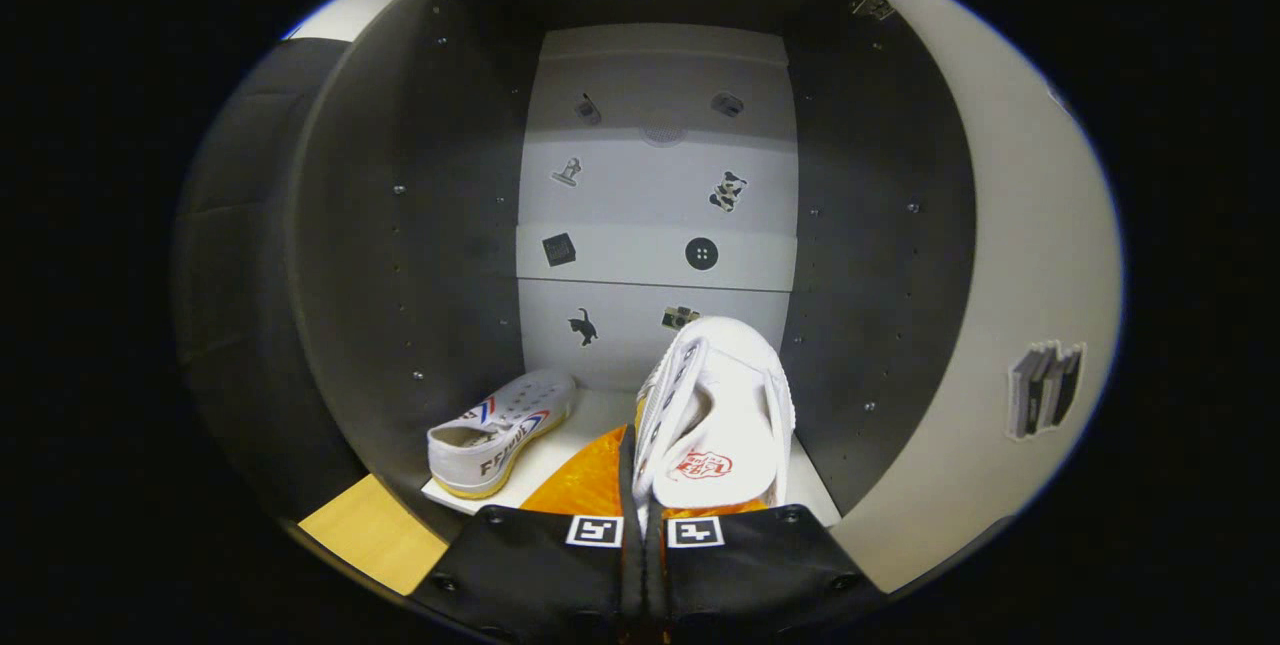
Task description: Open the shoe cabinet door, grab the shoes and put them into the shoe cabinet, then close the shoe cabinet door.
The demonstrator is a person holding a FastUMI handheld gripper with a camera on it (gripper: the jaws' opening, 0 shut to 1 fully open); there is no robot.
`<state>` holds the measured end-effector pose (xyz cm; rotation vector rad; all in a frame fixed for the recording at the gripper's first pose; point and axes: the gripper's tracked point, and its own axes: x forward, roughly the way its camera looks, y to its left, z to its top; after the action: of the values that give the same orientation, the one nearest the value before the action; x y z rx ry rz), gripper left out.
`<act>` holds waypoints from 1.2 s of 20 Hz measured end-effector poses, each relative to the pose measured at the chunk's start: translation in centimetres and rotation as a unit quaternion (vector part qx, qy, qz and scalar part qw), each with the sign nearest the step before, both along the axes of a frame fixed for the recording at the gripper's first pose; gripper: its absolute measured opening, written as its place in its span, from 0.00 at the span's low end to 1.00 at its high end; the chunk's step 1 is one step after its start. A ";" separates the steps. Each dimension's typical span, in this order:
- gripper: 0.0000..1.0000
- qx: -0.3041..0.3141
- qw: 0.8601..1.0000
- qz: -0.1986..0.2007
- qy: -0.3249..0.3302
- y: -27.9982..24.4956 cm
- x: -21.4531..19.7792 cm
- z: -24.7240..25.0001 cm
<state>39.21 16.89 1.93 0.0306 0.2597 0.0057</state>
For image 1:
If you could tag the dark grey shoe cabinet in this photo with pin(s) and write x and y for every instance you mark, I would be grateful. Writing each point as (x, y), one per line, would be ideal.
(420, 245)

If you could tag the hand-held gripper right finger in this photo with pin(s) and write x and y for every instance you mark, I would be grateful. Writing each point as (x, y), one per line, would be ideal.
(760, 575)

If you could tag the white shoe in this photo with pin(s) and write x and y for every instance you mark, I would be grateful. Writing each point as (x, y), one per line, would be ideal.
(490, 445)
(720, 415)

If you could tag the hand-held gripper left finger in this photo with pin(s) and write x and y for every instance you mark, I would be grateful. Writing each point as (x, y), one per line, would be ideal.
(632, 575)

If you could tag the black backdrop cloth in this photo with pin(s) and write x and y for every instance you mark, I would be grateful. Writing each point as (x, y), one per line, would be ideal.
(240, 275)

